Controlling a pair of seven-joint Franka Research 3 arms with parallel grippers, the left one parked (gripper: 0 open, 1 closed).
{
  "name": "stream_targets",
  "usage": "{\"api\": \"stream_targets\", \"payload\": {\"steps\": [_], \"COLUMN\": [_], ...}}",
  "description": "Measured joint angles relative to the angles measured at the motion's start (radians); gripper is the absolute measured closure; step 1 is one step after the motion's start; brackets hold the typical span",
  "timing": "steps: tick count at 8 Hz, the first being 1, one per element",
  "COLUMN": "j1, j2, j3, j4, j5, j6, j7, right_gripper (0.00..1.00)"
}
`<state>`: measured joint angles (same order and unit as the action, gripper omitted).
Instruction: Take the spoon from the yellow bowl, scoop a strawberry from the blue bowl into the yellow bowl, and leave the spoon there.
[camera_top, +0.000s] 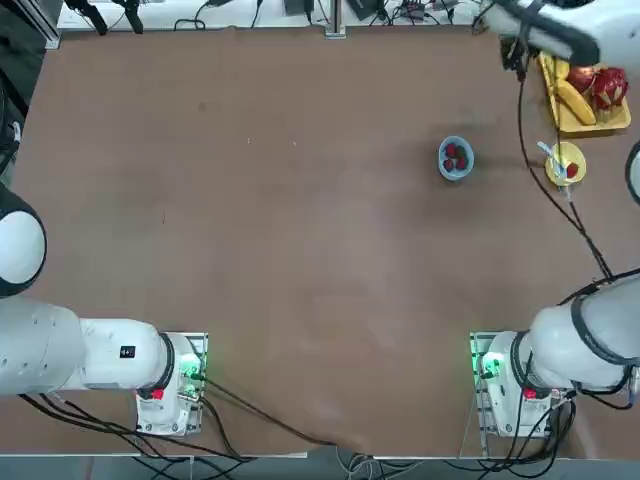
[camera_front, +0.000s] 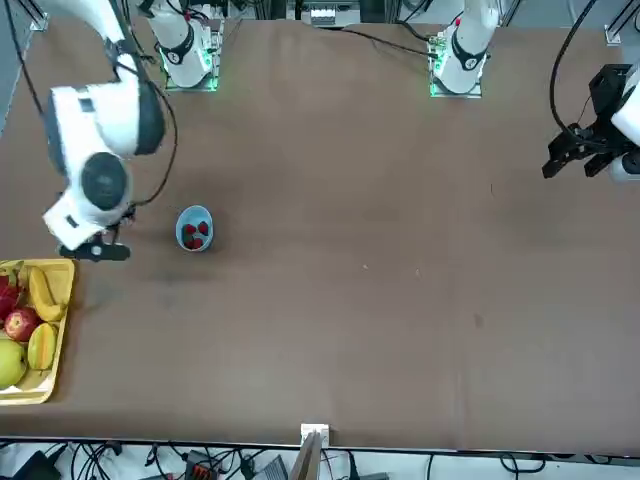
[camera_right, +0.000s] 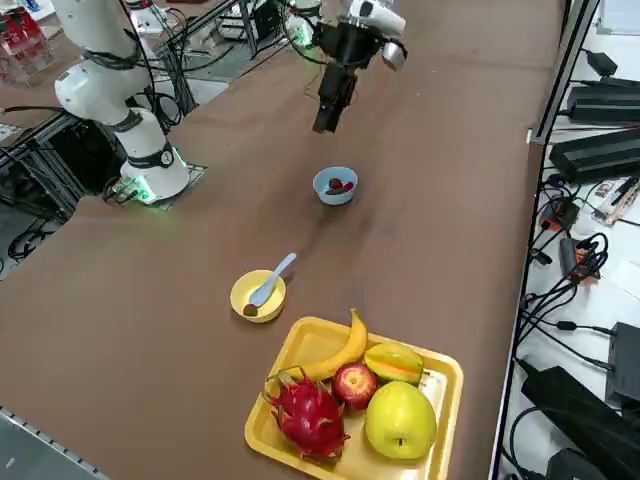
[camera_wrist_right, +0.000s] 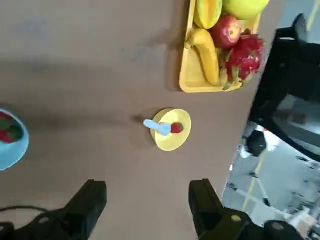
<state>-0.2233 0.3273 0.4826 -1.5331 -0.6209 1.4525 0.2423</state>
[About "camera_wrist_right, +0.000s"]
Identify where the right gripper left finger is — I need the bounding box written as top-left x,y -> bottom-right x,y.
0,179 -> 108,240

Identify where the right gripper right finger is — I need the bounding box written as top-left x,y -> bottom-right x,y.
188,178 -> 304,240

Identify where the red strawberry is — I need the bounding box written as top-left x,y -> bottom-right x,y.
0,130 -> 13,145
0,111 -> 15,130
170,121 -> 184,135
6,124 -> 23,141

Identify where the light blue spoon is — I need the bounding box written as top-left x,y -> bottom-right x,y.
143,119 -> 173,137

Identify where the yellow bowl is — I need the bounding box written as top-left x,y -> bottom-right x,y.
151,107 -> 192,152

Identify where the light blue bowl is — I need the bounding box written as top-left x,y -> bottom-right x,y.
0,108 -> 30,172

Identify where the yellow tray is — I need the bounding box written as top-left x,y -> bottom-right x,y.
179,0 -> 262,94

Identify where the yellow banana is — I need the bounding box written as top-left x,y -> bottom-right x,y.
184,28 -> 221,86

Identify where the black chair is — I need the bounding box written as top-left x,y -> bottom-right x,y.
246,12 -> 320,163

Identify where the red dragon fruit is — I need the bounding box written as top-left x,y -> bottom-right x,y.
218,28 -> 266,91

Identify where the red apple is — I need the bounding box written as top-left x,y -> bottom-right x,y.
211,14 -> 242,50

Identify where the yellow starfruit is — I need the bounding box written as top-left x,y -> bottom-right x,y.
193,0 -> 223,30

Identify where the green apple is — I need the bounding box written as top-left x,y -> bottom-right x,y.
221,0 -> 270,20

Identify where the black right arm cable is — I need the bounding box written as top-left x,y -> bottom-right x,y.
0,205 -> 47,215

